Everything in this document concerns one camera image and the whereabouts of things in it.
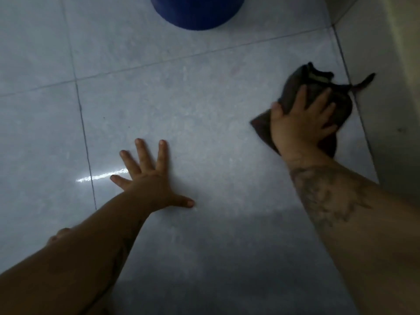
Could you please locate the person's right forearm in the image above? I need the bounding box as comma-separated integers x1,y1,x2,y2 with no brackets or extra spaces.
282,148,420,315

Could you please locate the dark brown cleaning cloth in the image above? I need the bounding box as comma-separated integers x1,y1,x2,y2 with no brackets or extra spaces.
250,62,376,158

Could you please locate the person's left hand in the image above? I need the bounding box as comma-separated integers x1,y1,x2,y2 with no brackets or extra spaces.
110,138,195,214

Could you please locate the person's right hand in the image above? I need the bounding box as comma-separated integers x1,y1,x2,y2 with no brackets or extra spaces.
270,84,338,161

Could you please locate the blue plastic bucket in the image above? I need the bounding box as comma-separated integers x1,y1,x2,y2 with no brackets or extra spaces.
150,0,246,31

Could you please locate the person's left forearm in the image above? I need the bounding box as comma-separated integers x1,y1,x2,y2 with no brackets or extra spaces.
0,190,155,315

